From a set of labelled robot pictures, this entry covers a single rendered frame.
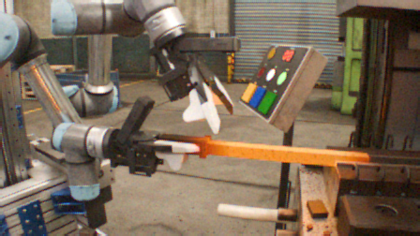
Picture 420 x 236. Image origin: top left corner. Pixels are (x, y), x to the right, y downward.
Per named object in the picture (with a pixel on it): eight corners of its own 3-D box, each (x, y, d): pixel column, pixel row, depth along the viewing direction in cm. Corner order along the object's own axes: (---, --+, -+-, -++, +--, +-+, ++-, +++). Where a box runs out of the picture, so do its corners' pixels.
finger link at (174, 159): (200, 169, 61) (159, 164, 64) (201, 142, 59) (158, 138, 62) (195, 176, 58) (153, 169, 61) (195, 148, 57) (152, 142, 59)
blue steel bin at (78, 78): (54, 108, 554) (50, 71, 536) (86, 100, 621) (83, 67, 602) (90, 115, 495) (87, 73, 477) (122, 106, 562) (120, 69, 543)
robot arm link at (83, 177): (103, 183, 80) (98, 146, 77) (99, 202, 69) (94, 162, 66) (76, 184, 78) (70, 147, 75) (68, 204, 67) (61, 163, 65)
